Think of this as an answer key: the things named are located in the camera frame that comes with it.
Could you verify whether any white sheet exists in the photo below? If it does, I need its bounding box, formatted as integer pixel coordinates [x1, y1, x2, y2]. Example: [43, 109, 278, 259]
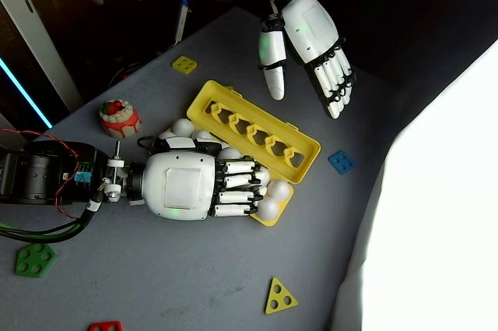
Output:
[328, 37, 498, 331]

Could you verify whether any blue square block with holes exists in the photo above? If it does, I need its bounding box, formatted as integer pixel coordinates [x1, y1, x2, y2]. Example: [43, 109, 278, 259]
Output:
[328, 150, 356, 176]

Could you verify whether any white door panel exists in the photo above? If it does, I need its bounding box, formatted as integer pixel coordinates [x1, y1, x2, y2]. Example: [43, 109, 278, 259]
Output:
[0, 0, 85, 114]

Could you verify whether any cyan light strip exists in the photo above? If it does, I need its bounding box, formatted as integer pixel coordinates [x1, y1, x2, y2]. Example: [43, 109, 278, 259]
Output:
[0, 57, 54, 129]

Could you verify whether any white adapter stick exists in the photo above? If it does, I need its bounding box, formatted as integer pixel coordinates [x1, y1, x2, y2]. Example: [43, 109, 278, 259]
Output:
[174, 0, 192, 46]

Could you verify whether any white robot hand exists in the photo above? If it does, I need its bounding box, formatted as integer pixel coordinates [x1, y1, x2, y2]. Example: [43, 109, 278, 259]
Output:
[258, 0, 357, 120]
[137, 134, 272, 222]

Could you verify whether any yellow egg carton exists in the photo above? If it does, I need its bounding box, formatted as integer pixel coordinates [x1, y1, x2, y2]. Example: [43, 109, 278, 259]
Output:
[185, 79, 322, 227]

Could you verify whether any red pentagon block with holes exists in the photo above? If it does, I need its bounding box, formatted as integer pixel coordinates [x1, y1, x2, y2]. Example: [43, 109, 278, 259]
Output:
[87, 320, 124, 331]

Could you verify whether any yellow square block with holes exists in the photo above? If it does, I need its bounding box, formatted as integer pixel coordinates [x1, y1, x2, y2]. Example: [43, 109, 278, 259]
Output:
[171, 55, 198, 74]

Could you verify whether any toy strawberry cream cake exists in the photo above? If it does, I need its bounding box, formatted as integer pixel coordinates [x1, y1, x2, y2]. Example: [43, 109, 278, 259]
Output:
[98, 98, 142, 139]

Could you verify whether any yellow triangle block with holes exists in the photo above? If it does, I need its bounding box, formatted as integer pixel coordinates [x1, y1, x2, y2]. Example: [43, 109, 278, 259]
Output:
[264, 276, 300, 315]

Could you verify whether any green pentagon block with holes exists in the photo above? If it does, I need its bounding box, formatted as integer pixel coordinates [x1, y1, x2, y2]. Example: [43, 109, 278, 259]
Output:
[14, 243, 58, 279]

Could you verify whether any grey table cloth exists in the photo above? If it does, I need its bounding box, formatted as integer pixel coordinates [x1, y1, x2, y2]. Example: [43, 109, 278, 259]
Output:
[0, 5, 408, 331]

